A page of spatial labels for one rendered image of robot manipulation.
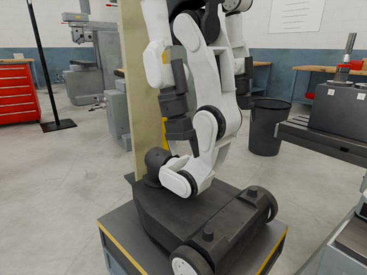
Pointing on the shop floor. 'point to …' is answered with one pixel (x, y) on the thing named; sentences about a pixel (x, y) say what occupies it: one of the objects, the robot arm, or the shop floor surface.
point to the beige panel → (140, 88)
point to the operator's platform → (132, 226)
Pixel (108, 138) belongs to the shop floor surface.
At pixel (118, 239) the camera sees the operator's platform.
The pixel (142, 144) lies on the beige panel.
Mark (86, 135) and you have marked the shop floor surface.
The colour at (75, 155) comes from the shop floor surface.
